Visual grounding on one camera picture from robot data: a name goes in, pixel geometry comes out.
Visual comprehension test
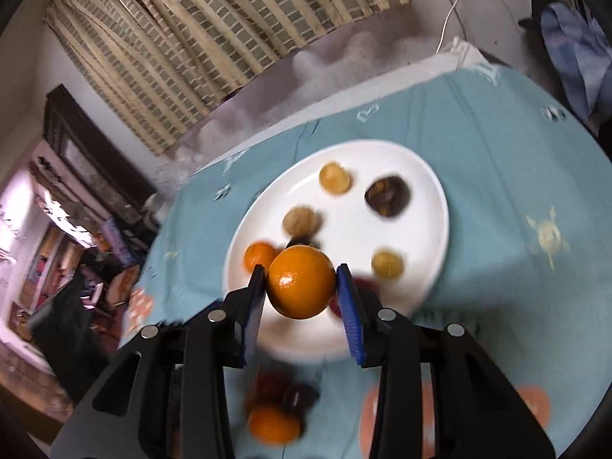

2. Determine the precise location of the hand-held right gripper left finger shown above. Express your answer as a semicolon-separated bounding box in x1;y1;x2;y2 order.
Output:
50;264;269;459

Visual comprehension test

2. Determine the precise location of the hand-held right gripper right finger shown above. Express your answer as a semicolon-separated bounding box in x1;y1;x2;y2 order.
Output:
335;263;558;459

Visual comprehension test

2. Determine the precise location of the large mandarin orange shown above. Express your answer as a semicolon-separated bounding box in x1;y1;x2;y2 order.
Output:
247;402;303;444
266;244;337;320

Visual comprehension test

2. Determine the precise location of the small mandarin orange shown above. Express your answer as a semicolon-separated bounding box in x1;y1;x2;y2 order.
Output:
244;241;279;273

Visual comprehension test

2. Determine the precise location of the small yellow fruit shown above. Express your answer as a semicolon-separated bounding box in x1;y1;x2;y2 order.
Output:
371;247;405;280
319;163;353;197

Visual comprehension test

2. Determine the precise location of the white oval plate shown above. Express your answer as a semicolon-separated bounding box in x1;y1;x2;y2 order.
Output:
222;140;450;360

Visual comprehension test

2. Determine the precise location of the tan round pear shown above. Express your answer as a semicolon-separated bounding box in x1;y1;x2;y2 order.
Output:
282;207;323;240

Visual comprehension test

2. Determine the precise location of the wrinkled dark passion fruit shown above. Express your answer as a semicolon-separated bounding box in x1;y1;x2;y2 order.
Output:
364;177;412;221

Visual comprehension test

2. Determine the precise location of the dark purple plum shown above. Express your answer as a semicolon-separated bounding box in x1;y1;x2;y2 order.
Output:
282;382;320;414

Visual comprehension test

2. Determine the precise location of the teal printed tablecloth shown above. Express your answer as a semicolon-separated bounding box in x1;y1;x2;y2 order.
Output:
115;52;612;459

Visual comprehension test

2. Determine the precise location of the dark framed painting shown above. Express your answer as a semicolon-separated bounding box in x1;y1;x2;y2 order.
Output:
43;84;158;230

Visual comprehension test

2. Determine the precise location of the white under cloth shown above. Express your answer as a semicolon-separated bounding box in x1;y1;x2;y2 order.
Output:
158;36;508;187

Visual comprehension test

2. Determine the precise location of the checked beige curtain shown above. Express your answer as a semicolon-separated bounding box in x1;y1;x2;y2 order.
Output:
44;0;413;156

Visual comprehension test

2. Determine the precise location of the blue clothing pile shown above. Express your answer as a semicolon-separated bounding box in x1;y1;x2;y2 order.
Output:
540;1;612;125

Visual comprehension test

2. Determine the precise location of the white power cable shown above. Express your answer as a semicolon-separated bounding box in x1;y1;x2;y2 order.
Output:
436;0;461;54

